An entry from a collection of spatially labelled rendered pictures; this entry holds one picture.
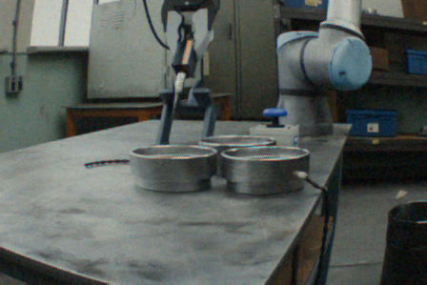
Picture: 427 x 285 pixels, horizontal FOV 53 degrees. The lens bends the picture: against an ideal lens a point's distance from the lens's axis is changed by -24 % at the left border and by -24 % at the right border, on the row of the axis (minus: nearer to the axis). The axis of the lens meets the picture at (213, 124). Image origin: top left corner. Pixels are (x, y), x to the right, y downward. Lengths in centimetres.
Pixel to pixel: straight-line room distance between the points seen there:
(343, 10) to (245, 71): 349
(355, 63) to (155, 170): 57
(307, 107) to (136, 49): 196
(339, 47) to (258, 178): 52
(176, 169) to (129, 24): 248
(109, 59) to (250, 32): 178
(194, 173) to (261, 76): 393
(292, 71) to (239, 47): 343
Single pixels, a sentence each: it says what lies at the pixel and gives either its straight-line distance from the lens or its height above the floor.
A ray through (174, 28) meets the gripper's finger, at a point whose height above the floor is 101.
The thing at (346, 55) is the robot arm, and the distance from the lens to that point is 104.
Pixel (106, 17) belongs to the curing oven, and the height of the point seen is 132.
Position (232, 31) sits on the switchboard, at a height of 130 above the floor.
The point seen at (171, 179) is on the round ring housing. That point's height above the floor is 82.
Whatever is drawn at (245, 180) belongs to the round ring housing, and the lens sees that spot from 59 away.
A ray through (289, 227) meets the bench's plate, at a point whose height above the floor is 80.
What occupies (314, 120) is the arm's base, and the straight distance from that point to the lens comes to 115.
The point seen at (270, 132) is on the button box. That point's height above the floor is 84.
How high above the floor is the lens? 93
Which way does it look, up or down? 5 degrees down
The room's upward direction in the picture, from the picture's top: 1 degrees counter-clockwise
